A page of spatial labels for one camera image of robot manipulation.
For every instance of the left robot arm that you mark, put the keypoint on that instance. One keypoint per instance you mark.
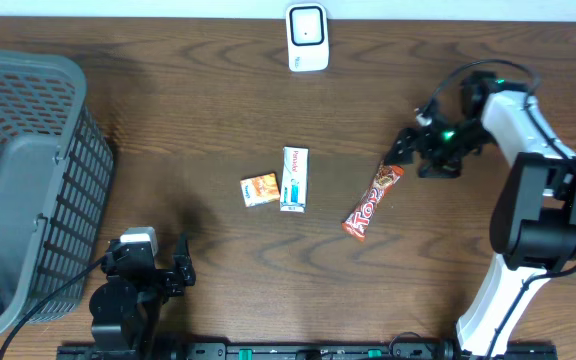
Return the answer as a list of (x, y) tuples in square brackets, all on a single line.
[(126, 310)]

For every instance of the white barcode scanner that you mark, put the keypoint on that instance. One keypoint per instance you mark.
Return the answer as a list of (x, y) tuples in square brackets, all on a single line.
[(307, 37)]

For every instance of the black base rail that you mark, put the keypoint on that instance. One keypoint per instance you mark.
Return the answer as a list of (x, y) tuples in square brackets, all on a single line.
[(407, 349)]

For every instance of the red Top chocolate bar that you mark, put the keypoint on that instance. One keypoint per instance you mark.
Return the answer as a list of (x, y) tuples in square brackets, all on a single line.
[(360, 218)]

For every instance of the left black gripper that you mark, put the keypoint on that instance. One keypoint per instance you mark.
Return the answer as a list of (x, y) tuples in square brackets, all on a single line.
[(174, 280)]

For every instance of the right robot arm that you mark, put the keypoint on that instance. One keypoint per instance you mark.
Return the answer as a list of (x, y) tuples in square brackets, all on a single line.
[(533, 226)]

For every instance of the grey plastic basket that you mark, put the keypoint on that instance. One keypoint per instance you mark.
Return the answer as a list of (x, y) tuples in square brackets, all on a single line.
[(55, 172)]

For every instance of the orange small packet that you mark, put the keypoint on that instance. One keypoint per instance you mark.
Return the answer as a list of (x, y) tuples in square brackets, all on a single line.
[(260, 190)]

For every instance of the white Panadol box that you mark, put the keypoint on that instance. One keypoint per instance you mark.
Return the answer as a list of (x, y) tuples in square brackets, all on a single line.
[(293, 195)]

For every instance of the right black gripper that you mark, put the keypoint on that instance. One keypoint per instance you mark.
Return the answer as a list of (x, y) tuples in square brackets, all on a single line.
[(427, 129)]

